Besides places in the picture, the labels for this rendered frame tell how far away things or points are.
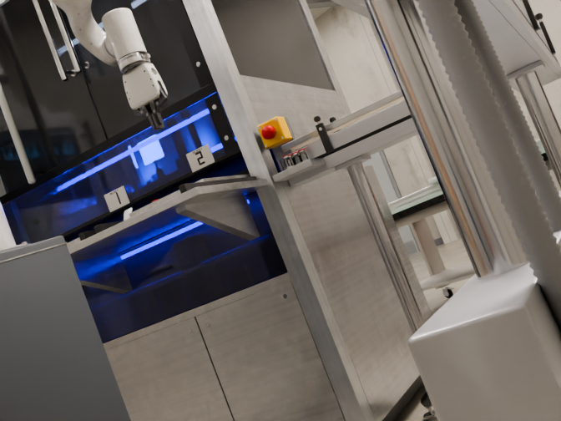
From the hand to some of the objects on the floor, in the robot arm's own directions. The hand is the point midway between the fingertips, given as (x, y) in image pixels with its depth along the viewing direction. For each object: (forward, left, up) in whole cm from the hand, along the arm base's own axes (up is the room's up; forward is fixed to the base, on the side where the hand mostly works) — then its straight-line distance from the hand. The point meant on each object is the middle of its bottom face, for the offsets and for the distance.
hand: (156, 121), depth 197 cm
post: (+32, +6, -110) cm, 115 cm away
